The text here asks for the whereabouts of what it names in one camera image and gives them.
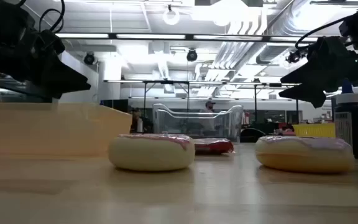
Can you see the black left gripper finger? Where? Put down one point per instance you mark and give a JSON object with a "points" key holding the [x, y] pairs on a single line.
{"points": [[70, 76], [65, 93]]}

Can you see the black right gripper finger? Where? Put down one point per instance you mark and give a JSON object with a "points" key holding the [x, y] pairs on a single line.
{"points": [[309, 76], [312, 95]]}

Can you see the blue ink bottle white cap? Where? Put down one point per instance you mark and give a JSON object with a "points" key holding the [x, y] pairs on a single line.
{"points": [[351, 124]]}

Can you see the lilac frosted toy donut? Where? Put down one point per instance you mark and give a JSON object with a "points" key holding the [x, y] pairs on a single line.
{"points": [[304, 155]]}

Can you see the pink frosted toy donut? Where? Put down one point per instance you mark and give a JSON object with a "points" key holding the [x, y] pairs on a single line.
{"points": [[151, 155]]}

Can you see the red snack packet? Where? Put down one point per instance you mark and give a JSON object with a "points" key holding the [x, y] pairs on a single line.
{"points": [[213, 146]]}

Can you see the black office chair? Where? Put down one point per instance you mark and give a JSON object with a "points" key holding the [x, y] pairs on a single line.
{"points": [[250, 135]]}

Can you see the black ceiling spotlight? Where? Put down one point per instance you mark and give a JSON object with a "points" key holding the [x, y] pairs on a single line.
{"points": [[89, 58], [192, 55], [294, 56]]}

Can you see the yellow plastic basket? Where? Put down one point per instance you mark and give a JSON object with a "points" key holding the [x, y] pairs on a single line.
{"points": [[315, 130]]}

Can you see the long ceiling light strip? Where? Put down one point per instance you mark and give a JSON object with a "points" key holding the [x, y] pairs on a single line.
{"points": [[82, 35]]}

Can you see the orange translucent plastic bin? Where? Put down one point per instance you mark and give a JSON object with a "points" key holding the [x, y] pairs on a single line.
{"points": [[42, 130]]}

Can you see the dark glass partition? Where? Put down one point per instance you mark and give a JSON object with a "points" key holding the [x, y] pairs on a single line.
{"points": [[11, 93]]}

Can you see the person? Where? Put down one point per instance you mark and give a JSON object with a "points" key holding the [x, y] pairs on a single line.
{"points": [[209, 105]]}

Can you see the clear plastic bin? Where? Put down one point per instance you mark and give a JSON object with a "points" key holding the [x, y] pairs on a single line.
{"points": [[166, 121]]}

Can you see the black background rig frame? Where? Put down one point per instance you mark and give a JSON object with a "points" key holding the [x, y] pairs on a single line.
{"points": [[255, 102]]}

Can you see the silver ventilation duct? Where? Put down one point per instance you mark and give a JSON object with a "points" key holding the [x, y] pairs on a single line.
{"points": [[228, 53]]}

